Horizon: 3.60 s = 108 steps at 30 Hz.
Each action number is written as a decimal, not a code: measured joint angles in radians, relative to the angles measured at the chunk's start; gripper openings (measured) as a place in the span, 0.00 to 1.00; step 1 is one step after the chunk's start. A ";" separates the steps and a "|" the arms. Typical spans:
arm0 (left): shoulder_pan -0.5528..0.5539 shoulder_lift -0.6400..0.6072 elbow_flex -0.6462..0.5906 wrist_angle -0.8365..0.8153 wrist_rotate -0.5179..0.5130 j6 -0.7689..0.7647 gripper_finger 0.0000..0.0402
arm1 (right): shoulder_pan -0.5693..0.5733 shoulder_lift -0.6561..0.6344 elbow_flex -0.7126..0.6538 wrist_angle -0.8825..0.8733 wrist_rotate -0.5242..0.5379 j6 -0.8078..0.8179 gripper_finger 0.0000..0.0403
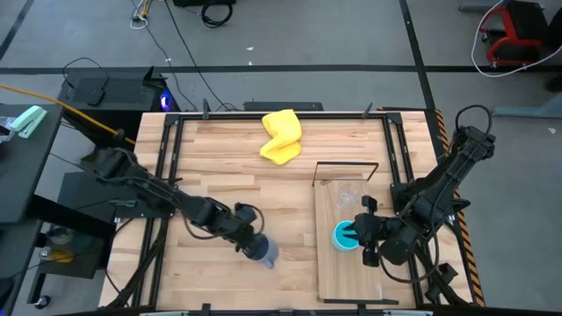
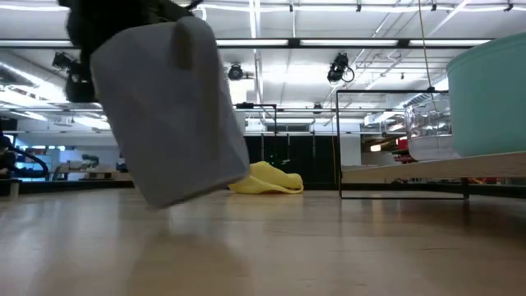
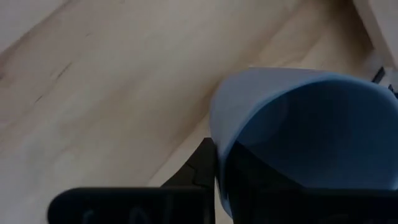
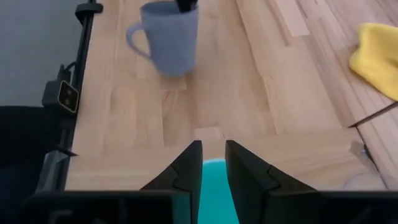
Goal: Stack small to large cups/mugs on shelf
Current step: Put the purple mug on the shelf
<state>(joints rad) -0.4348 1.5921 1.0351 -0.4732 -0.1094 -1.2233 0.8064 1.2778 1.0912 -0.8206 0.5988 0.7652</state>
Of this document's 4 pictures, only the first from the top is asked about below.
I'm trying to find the small black box device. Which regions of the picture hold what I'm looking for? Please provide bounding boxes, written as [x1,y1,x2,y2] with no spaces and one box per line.
[86,89,107,108]

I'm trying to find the white cable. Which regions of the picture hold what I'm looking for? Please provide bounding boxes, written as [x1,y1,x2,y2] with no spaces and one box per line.
[470,0,562,79]

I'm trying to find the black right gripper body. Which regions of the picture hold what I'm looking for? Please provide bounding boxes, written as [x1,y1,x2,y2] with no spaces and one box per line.
[351,195,397,269]

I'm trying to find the yellow cable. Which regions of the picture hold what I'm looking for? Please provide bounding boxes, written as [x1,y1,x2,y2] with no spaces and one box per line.
[0,83,138,147]

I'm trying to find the wooden shelf with wire legs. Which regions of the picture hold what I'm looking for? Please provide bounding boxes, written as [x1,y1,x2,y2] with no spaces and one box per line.
[311,161,400,305]

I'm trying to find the red chair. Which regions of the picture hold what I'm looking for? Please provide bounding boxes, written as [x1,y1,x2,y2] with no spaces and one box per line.
[478,0,557,68]

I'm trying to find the flat black bar device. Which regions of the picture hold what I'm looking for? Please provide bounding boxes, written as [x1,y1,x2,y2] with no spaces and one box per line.
[242,101,325,112]

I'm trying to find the grey metal floor base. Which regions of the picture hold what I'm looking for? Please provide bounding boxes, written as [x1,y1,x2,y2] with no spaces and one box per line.
[490,93,562,120]

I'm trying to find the turquoise mug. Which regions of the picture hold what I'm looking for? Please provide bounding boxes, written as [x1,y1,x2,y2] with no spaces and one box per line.
[330,219,364,253]

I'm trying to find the long black floor cable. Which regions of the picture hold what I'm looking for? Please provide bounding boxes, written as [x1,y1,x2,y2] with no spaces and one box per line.
[162,0,232,111]

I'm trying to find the yellow tape roll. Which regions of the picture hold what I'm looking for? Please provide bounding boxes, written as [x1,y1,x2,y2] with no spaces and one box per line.
[51,248,76,265]

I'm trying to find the coiled black cable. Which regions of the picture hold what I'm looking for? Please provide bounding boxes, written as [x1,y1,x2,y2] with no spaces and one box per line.
[200,2,234,29]

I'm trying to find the black computer tower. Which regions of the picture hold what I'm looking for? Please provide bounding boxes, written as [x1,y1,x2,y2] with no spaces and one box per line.
[58,66,180,133]

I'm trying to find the mint green stapler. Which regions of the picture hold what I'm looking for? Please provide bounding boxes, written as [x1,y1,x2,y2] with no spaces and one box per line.
[9,104,48,140]

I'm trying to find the grey-blue mug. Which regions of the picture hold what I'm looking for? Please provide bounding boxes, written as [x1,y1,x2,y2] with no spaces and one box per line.
[250,233,282,270]

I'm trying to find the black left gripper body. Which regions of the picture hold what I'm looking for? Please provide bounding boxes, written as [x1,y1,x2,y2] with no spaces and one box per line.
[216,201,261,252]

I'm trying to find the black low cart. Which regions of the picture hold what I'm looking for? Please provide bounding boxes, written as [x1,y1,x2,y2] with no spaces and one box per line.
[26,192,117,309]

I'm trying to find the yellow black hazard strip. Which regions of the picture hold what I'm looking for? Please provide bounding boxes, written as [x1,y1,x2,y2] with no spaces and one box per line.
[434,109,486,308]

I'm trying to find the black side table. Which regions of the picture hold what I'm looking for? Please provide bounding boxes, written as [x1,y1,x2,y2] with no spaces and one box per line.
[0,104,65,226]

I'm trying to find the black metal table frame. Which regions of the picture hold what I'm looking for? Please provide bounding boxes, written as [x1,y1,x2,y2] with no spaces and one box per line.
[107,111,473,315]

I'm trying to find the yellow cloth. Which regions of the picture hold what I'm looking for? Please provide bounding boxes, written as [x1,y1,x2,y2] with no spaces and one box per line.
[259,108,304,167]

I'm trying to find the clear glass cup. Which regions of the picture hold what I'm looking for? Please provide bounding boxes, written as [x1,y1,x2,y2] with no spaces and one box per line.
[335,183,364,213]

